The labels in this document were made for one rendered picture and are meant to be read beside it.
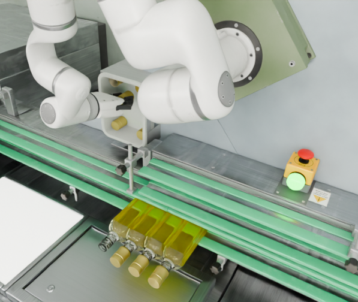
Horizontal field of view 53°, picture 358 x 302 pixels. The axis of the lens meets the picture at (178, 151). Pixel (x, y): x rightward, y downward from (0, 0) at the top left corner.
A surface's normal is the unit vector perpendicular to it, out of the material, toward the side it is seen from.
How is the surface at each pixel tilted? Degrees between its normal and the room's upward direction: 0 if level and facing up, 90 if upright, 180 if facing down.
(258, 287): 90
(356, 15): 0
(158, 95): 25
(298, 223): 90
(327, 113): 0
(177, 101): 6
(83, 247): 90
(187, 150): 90
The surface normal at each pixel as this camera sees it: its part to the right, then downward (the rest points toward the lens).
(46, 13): 0.01, 0.78
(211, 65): 0.67, 0.11
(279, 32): -0.51, 0.48
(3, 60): 0.87, 0.31
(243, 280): 0.04, -0.82
